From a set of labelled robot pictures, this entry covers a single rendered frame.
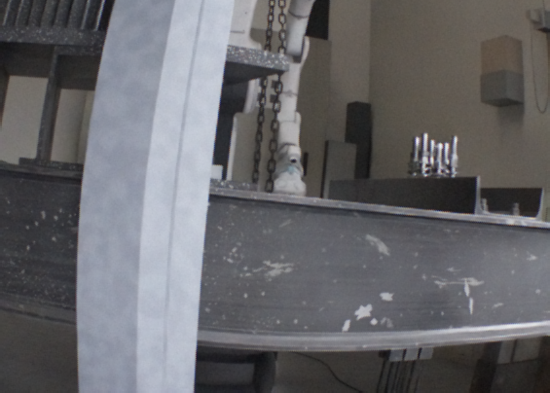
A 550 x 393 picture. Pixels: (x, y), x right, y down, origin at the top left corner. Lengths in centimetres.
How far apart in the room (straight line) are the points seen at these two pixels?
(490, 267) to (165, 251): 67
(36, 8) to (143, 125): 34
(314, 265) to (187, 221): 28
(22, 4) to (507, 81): 223
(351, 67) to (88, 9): 373
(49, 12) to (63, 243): 41
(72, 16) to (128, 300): 50
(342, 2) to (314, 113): 89
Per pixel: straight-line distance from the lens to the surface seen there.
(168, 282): 111
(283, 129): 257
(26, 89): 459
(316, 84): 455
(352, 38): 494
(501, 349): 244
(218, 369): 236
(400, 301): 138
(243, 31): 250
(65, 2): 128
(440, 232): 140
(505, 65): 307
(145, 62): 111
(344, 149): 457
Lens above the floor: 64
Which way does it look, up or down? 2 degrees up
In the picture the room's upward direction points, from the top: 6 degrees clockwise
